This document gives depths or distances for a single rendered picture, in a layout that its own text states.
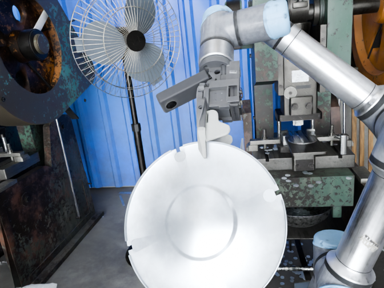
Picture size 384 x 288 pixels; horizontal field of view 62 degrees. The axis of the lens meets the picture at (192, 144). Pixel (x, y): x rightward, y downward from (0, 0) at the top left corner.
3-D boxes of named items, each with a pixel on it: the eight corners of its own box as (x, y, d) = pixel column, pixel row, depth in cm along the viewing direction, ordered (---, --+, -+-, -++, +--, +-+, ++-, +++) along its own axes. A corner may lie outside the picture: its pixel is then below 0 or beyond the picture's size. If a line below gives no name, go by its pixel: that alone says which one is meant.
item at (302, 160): (327, 181, 134) (327, 150, 130) (292, 182, 136) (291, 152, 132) (314, 160, 157) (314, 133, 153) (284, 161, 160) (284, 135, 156)
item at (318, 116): (322, 124, 149) (323, 112, 147) (278, 127, 152) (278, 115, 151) (315, 116, 164) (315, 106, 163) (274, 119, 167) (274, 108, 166)
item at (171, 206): (318, 282, 48) (319, 283, 47) (147, 336, 53) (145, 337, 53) (248, 118, 59) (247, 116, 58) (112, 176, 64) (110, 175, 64)
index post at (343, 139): (347, 154, 145) (347, 134, 142) (339, 154, 146) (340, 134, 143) (345, 152, 148) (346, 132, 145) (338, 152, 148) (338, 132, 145)
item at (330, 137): (353, 146, 154) (354, 125, 151) (316, 147, 157) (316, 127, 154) (350, 142, 160) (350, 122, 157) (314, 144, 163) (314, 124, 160)
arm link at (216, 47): (196, 40, 68) (203, 67, 75) (195, 58, 66) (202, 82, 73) (232, 36, 66) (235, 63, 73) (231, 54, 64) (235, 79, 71)
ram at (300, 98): (319, 115, 143) (320, 46, 134) (284, 118, 145) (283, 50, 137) (311, 107, 159) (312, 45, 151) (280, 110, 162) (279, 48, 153)
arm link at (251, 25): (287, -1, 73) (239, 12, 77) (286, -6, 63) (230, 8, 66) (292, 35, 75) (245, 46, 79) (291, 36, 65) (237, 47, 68)
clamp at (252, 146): (280, 150, 160) (280, 130, 157) (246, 151, 163) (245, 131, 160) (279, 146, 166) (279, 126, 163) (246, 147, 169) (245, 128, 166)
